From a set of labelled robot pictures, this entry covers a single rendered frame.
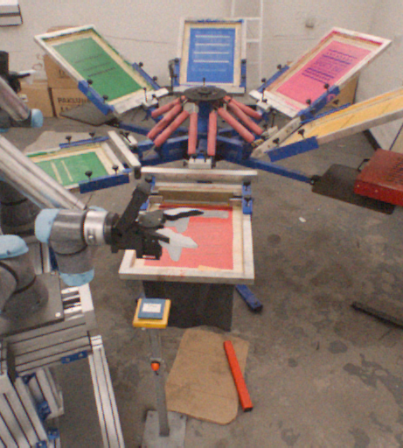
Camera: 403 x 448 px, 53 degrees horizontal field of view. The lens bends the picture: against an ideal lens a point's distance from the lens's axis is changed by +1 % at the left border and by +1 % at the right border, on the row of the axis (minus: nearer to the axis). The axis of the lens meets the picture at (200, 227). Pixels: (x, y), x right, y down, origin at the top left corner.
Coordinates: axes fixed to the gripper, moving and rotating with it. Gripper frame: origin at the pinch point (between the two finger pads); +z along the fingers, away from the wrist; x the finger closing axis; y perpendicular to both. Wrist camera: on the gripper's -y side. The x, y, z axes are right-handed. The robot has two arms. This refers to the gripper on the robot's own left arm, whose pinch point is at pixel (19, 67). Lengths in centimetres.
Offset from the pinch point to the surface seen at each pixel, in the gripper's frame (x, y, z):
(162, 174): 66, 57, 23
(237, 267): 110, 58, -48
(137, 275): 67, 61, -59
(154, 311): 77, 61, -78
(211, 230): 97, 59, -21
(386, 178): 187, 32, 12
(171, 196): 74, 56, 0
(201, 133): 85, 51, 77
